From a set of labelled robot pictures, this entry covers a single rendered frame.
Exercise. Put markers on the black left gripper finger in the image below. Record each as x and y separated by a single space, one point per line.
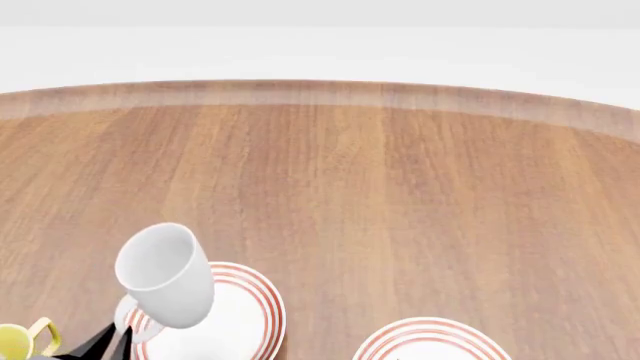
122 347
95 343

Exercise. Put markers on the white ceramic mug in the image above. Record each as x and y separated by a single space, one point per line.
167 285

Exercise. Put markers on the yellow mug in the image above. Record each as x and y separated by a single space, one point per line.
12 343

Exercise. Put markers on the white plate with red rings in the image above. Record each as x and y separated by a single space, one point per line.
235 318
425 337

